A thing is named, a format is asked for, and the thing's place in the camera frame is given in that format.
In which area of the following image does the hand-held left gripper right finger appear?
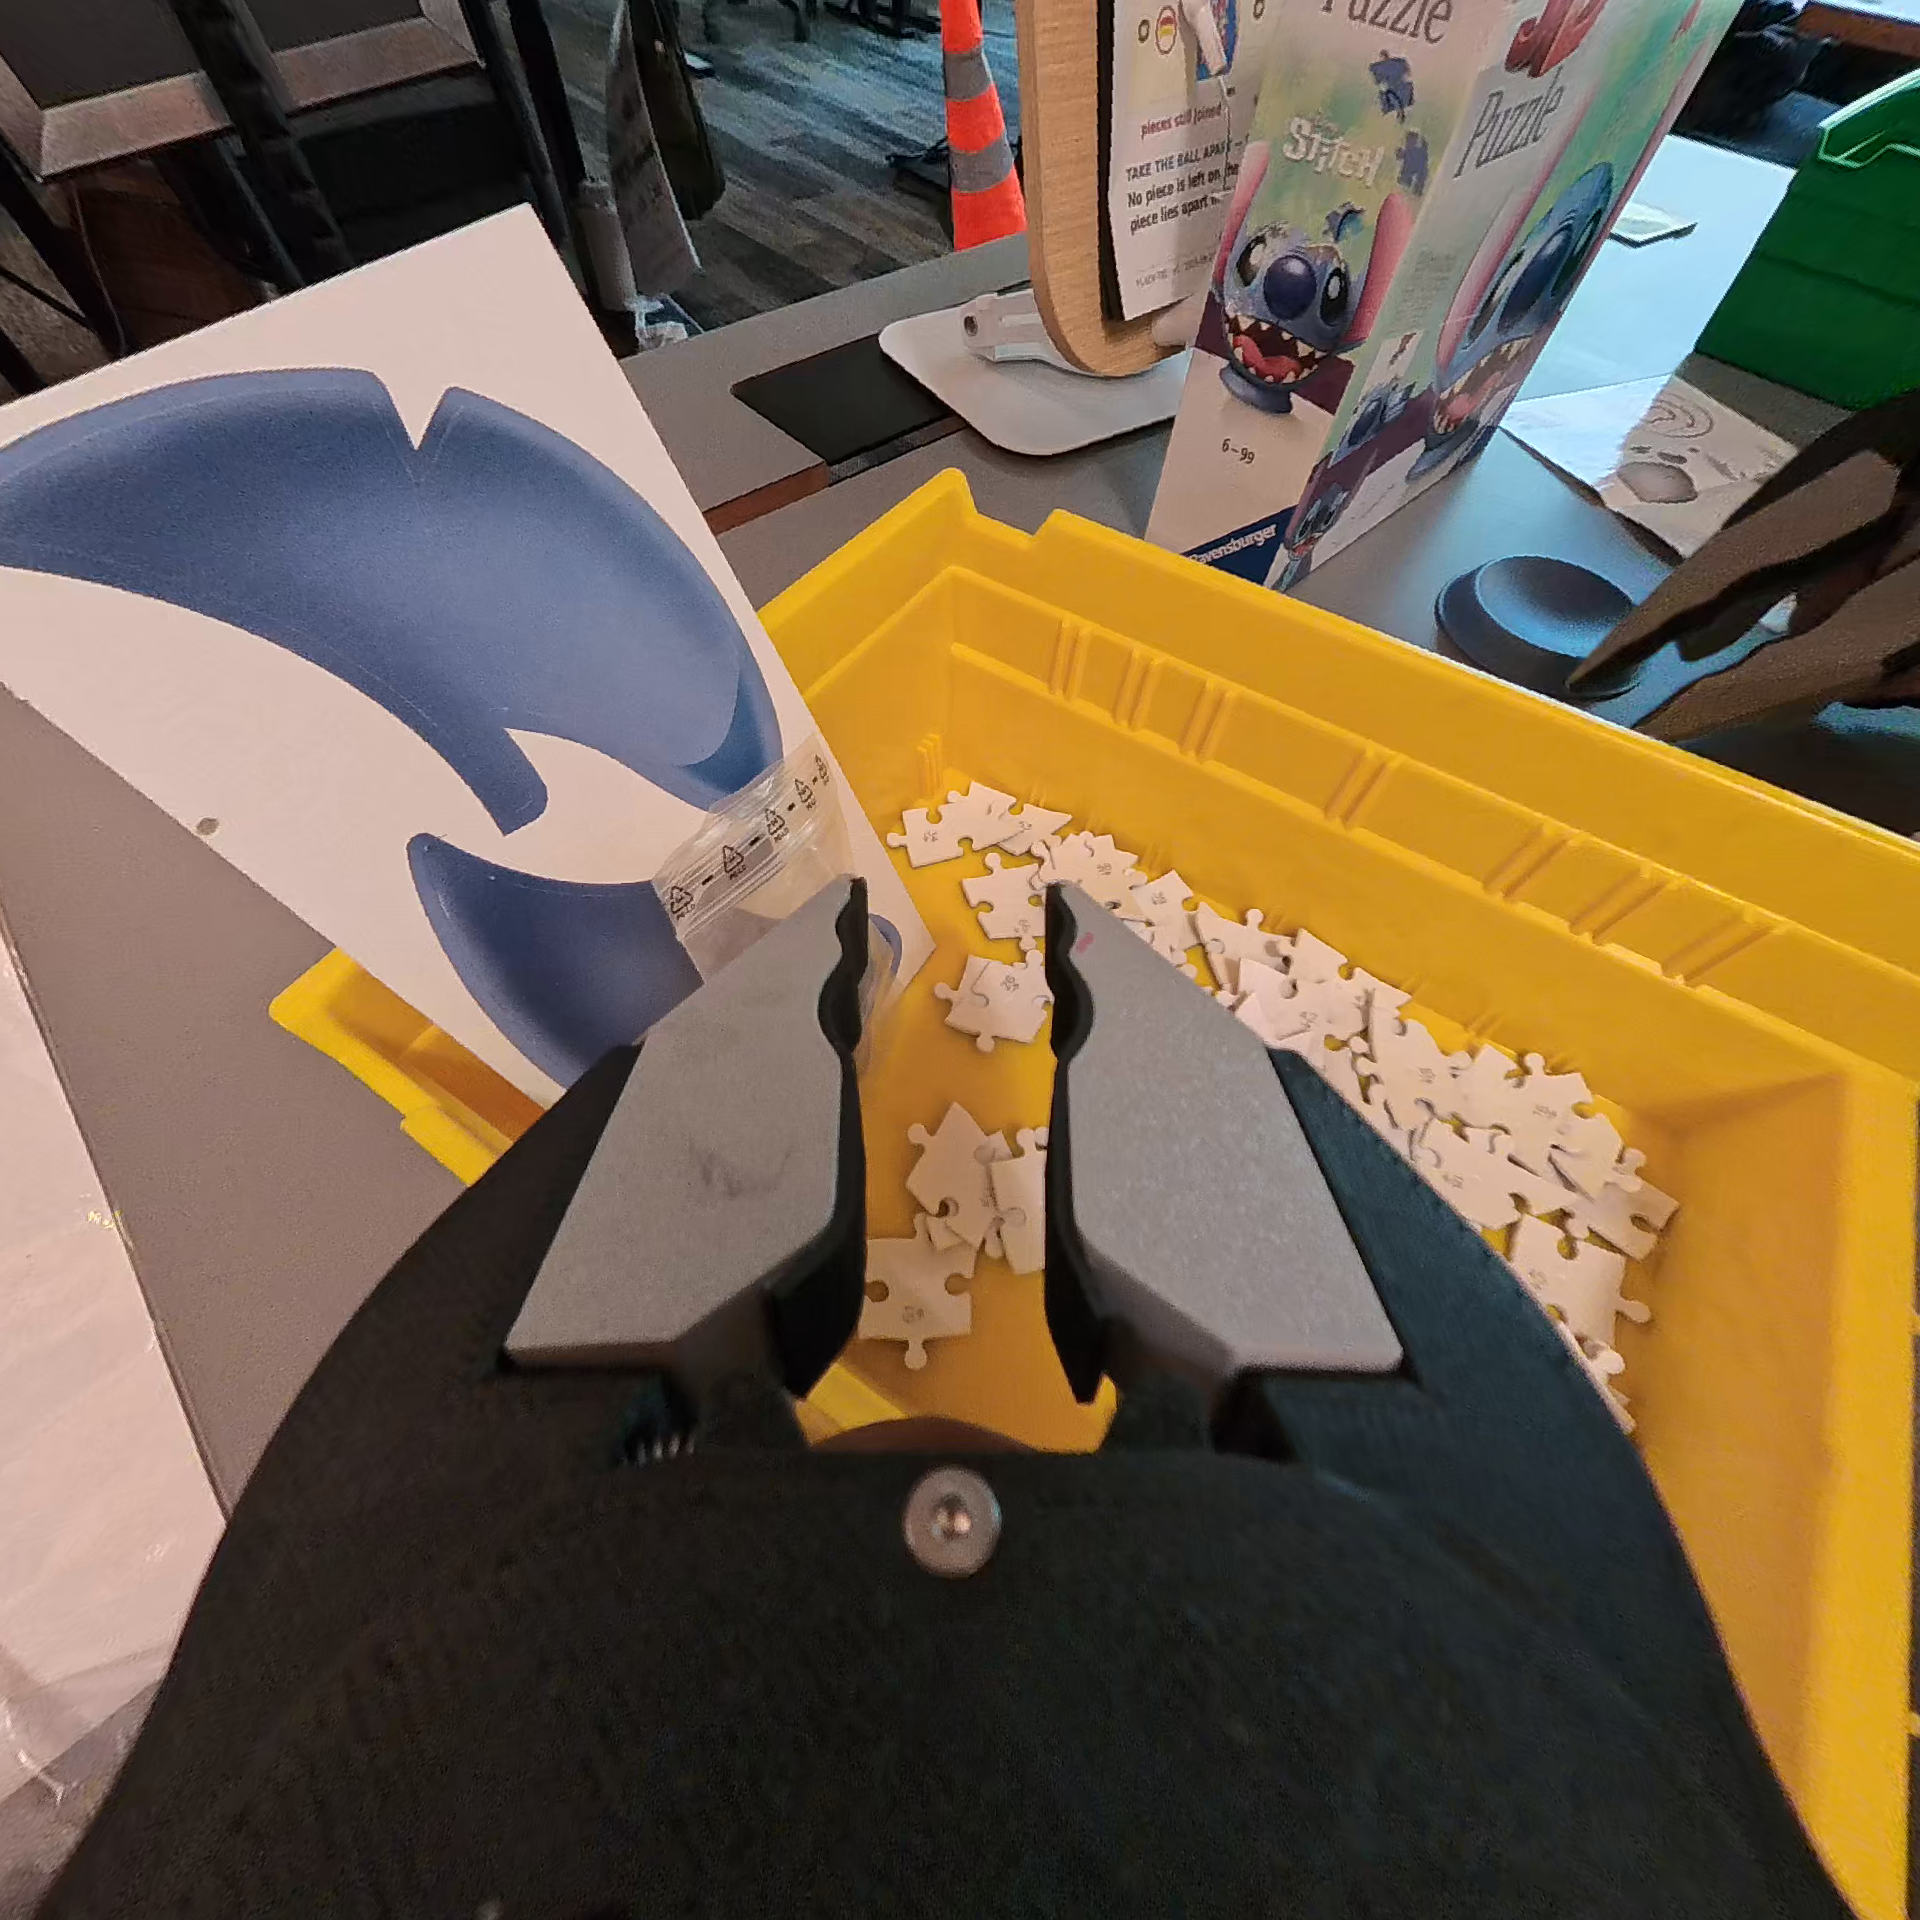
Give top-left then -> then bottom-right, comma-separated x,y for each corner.
1043,885 -> 1409,1413

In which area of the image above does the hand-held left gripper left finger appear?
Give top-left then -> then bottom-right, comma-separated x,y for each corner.
504,878 -> 874,1401

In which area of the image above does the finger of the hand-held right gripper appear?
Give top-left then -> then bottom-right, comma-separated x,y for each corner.
1641,637 -> 1920,752
1568,397 -> 1920,699

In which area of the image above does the pile of white puzzle pieces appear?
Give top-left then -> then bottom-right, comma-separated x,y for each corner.
862,779 -> 1683,1433

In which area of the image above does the yellow plastic bin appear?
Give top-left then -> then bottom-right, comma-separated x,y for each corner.
270,469 -> 1920,1920

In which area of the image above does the cartoon puzzle box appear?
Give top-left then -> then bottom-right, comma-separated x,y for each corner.
1147,0 -> 1742,589

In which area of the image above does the folded instruction leaflet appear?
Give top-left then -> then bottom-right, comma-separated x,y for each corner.
1500,351 -> 1878,563

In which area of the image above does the blue round stand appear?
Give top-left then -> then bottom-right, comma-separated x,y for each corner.
1436,555 -> 1647,702

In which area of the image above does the green plastic bin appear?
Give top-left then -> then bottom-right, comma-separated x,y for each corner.
1696,66 -> 1920,413

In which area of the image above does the clear plastic bag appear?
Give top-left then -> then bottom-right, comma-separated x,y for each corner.
656,736 -> 903,1051

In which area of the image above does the white card with blue print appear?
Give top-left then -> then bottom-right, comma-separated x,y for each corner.
0,201 -> 939,1119

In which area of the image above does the white laminated sheet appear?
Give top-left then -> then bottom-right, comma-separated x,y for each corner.
0,930 -> 227,1800

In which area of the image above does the white paper note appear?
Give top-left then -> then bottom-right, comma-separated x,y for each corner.
1102,0 -> 1278,319

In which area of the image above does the black mat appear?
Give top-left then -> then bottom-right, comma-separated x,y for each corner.
732,333 -> 963,466

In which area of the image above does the wooden sign with paper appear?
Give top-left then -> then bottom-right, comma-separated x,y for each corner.
1014,0 -> 1203,377

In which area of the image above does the orange traffic cone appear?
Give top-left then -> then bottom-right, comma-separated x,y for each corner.
943,0 -> 1031,251

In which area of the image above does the white hanging tag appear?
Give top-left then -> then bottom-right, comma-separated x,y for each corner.
608,0 -> 706,309

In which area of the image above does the dark metal-edged table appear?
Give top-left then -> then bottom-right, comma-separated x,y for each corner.
247,0 -> 489,113
0,0 -> 279,177

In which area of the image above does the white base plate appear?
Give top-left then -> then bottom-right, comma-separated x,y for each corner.
879,293 -> 1193,455

